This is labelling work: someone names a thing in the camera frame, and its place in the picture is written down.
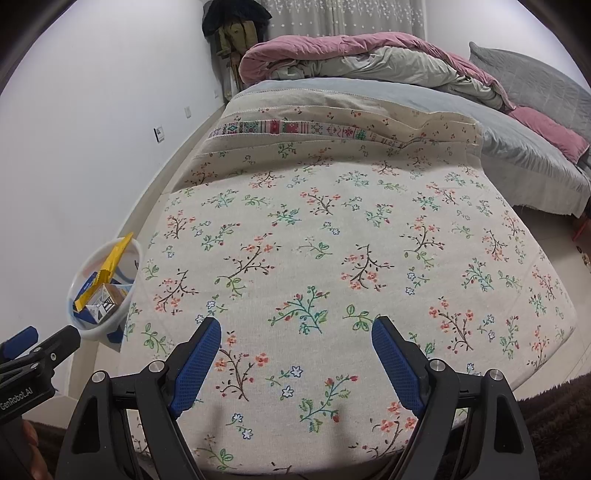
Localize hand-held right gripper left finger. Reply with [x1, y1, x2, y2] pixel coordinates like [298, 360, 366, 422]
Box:
[55, 316, 222, 480]

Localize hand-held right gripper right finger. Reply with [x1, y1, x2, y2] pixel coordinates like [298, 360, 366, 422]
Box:
[371, 315, 541, 480]

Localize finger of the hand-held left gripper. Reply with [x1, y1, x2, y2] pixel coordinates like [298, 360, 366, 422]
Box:
[0, 325, 40, 361]
[28, 324, 83, 371]

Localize white patterned trash bin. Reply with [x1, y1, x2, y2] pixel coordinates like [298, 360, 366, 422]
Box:
[67, 237, 144, 342]

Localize white printed carton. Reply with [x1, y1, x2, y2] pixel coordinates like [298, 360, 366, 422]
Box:
[87, 284, 125, 323]

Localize yellow snack bag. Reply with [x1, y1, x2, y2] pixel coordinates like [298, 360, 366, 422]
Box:
[75, 232, 134, 313]

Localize person's left hand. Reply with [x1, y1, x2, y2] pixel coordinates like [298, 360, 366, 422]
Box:
[21, 419, 55, 480]

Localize floral tablecloth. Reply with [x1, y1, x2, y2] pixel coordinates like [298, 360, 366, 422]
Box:
[117, 85, 581, 480]

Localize dark brown shaggy rug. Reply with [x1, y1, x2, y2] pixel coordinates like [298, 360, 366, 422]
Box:
[28, 376, 591, 480]

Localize bed with grey sheet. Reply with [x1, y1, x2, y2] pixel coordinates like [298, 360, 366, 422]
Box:
[231, 78, 591, 217]

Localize pink pillow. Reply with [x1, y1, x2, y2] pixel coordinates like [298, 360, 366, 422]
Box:
[508, 106, 591, 163]

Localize wooden clothes rack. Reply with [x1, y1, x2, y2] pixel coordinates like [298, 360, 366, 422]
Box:
[222, 53, 243, 100]

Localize grey quilted pillow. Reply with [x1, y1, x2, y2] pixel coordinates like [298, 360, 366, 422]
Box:
[468, 41, 591, 130]

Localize pink and beige quilt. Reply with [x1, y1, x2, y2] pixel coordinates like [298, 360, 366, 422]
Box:
[238, 32, 518, 112]

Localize tan hanging garment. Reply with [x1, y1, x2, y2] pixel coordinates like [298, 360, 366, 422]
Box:
[215, 21, 259, 58]

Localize white dotted curtain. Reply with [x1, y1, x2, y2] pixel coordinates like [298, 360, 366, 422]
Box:
[263, 0, 428, 44]

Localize dark hanging clothes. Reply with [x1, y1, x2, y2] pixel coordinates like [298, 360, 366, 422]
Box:
[202, 0, 273, 35]

